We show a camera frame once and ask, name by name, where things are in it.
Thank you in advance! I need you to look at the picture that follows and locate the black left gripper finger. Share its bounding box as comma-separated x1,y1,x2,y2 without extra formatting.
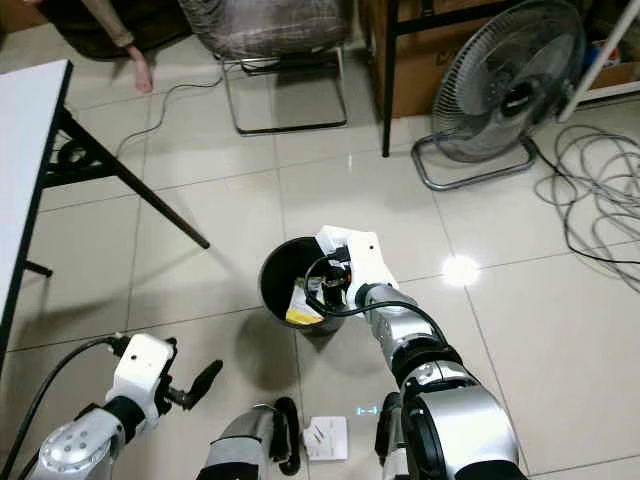
184,359,224,405

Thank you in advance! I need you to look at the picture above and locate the white plastic tray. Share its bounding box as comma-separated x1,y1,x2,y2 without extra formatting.
314,225,373,263

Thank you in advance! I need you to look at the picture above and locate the white printed packet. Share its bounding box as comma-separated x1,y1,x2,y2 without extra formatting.
304,414,350,462

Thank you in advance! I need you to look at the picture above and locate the black rubbish bin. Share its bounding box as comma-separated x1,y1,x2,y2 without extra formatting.
257,236,364,337

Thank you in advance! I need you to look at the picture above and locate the yellow and black packet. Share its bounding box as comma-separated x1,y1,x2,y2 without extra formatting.
284,278,327,329

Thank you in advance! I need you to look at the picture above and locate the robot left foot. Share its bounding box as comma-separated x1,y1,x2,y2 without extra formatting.
205,397,303,480

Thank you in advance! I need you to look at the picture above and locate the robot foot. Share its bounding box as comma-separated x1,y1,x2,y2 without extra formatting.
373,395,413,480
205,397,303,480

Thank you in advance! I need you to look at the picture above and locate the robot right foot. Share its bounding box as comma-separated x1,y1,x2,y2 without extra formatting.
373,395,413,480

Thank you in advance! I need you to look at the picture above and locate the black metal table leg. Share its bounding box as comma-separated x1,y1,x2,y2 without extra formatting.
0,105,212,351

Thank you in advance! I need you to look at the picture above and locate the brown cardboard box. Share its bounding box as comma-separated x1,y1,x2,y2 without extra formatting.
358,0,640,121

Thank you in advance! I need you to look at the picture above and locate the grey floor fan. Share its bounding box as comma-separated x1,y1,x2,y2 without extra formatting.
410,0,591,192

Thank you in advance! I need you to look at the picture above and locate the grey checked metal chair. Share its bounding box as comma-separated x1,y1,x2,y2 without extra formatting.
178,0,353,137

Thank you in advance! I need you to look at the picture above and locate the white table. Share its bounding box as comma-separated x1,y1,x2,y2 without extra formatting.
0,60,73,353

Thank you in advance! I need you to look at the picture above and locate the person's bare lower leg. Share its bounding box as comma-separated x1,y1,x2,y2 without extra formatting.
78,0,158,95

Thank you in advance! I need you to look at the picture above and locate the white metal pole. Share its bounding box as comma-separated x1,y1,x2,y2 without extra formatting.
556,10,640,124

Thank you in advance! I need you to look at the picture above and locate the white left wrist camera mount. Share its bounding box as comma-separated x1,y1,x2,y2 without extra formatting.
106,332,178,421

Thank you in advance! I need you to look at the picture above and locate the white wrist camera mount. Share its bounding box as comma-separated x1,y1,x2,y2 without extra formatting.
106,332,178,421
345,231,401,295

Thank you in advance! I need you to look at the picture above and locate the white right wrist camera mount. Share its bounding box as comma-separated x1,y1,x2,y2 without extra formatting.
345,231,401,295

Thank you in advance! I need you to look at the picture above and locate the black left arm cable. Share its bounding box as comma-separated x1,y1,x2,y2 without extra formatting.
5,335,129,480

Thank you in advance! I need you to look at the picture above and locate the black metal frame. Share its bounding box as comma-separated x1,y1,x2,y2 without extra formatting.
379,0,546,159

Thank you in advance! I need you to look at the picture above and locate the grey cable coil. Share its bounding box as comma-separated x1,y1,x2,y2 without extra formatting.
525,122,640,269

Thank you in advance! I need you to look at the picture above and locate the thin grey cable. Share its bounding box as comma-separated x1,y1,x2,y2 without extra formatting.
115,78,231,151

